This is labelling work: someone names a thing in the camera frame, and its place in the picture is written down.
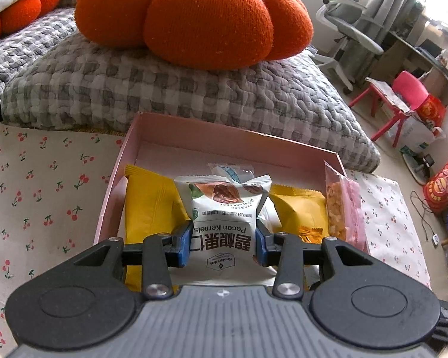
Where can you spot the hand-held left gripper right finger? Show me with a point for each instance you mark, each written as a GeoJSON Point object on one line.
{"type": "Point", "coordinates": [260, 246]}

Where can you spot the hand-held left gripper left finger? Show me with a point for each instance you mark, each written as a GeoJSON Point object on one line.
{"type": "Point", "coordinates": [184, 244]}

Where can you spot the large yellow snack packet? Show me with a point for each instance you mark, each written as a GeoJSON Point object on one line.
{"type": "Point", "coordinates": [298, 209]}
{"type": "Point", "coordinates": [149, 209]}

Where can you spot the small orange snack packet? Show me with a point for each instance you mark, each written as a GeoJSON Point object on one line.
{"type": "Point", "coordinates": [310, 235]}

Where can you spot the white nut snack packet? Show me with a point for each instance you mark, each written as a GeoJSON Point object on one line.
{"type": "Point", "coordinates": [224, 209]}

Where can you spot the white packet with blue print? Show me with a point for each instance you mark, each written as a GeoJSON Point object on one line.
{"type": "Point", "coordinates": [231, 173]}

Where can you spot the pink clear snack packet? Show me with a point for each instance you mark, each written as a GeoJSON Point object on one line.
{"type": "Point", "coordinates": [343, 209]}

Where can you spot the pink cardboard box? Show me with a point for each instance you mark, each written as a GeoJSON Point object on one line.
{"type": "Point", "coordinates": [194, 153]}

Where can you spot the grey checked pillow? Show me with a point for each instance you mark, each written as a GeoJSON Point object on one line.
{"type": "Point", "coordinates": [97, 93]}

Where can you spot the black floor device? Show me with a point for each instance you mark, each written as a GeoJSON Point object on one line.
{"type": "Point", "coordinates": [422, 166]}

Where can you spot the white paper bag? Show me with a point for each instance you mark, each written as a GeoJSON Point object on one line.
{"type": "Point", "coordinates": [414, 134]}

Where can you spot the red snack bag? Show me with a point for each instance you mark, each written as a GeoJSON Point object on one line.
{"type": "Point", "coordinates": [444, 188]}

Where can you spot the newspaper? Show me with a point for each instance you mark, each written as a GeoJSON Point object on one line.
{"type": "Point", "coordinates": [386, 93]}

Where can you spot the pink child chair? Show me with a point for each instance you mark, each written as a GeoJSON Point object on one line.
{"type": "Point", "coordinates": [408, 87]}

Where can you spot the red gift bag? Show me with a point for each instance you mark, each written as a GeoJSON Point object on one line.
{"type": "Point", "coordinates": [431, 112]}

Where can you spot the orange pumpkin cushion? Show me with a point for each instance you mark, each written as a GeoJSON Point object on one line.
{"type": "Point", "coordinates": [194, 18]}

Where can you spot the grey office chair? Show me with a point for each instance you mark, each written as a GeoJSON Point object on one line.
{"type": "Point", "coordinates": [354, 33]}

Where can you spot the dark wooden desk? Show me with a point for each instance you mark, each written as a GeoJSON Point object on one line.
{"type": "Point", "coordinates": [399, 56]}

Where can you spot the grey checked blanket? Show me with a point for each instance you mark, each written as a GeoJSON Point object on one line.
{"type": "Point", "coordinates": [22, 52]}

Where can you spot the small orange segmented cushion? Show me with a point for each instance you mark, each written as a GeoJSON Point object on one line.
{"type": "Point", "coordinates": [22, 11]}

